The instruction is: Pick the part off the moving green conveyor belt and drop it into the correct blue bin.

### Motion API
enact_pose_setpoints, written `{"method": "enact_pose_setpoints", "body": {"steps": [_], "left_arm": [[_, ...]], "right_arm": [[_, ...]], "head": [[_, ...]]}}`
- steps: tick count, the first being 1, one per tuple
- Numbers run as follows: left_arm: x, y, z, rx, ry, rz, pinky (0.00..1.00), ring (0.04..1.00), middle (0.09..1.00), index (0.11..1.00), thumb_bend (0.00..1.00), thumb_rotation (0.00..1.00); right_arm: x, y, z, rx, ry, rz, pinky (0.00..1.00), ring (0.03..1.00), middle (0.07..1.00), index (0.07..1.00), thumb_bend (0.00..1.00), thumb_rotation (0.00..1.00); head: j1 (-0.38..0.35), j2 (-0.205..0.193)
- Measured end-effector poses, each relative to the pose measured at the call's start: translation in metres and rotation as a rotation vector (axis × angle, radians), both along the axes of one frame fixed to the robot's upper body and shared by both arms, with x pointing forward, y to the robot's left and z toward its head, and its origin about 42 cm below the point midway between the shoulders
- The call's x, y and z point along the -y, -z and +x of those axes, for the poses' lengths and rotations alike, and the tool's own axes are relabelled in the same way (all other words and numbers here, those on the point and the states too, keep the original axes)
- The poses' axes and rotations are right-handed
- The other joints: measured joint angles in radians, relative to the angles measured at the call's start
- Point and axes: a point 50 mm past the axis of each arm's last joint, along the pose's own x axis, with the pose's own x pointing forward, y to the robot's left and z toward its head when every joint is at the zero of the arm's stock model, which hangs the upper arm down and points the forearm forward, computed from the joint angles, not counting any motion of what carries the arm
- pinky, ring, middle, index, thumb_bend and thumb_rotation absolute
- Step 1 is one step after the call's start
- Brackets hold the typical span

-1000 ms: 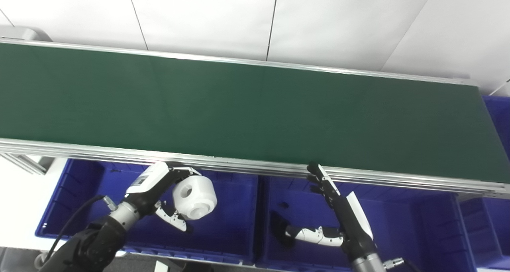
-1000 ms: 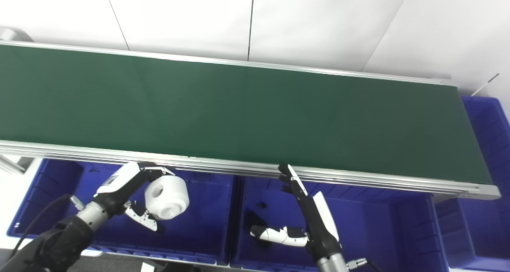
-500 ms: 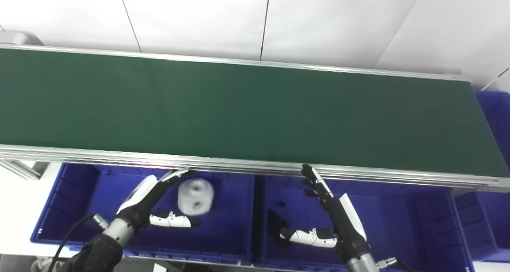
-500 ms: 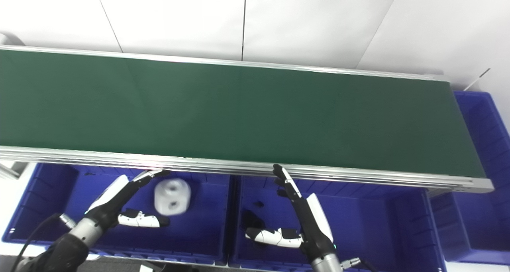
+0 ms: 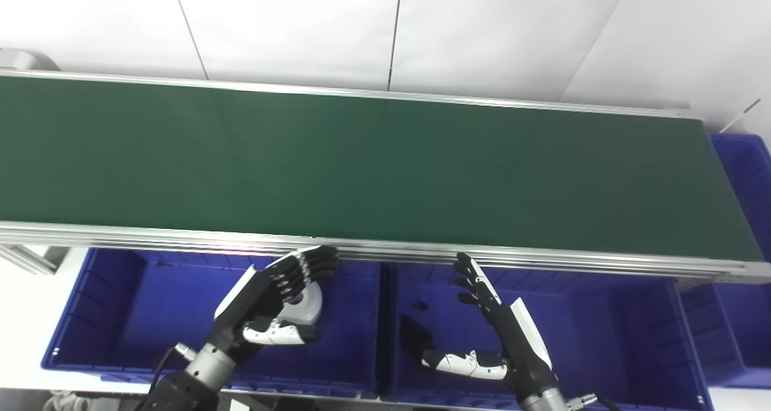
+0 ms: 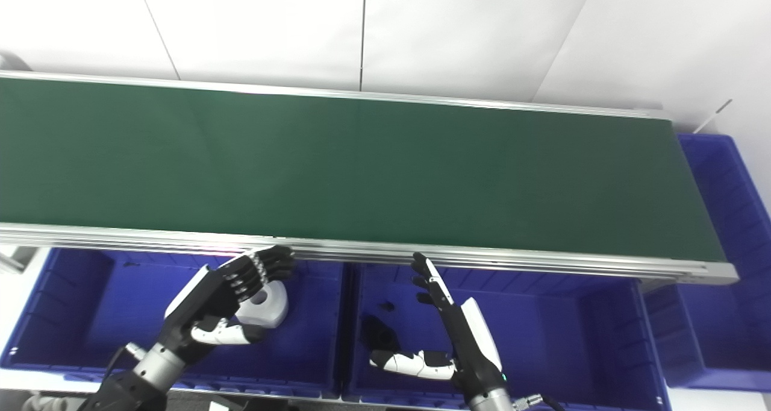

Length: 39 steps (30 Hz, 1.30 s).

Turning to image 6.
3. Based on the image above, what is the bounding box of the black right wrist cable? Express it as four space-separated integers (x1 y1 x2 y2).
513 393 567 411

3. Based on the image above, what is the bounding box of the large black part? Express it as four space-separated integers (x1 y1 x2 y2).
360 315 402 354

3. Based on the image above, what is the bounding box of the green conveyor belt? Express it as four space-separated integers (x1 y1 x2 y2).
0 77 727 262
0 71 740 285

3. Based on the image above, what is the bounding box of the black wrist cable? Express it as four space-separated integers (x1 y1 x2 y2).
104 342 145 383
513 393 567 411

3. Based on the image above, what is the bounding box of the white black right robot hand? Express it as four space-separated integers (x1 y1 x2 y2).
369 253 511 400

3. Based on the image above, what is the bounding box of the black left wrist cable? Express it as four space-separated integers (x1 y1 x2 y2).
104 342 145 383

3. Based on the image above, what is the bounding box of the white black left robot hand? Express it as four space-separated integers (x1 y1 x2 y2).
158 245 296 363

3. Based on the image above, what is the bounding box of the blue plastic bin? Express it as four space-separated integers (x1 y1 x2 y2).
0 247 350 400
343 263 672 411
641 134 771 394

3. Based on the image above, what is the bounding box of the aluminium conveyor leg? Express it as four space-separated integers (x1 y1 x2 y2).
0 245 38 274

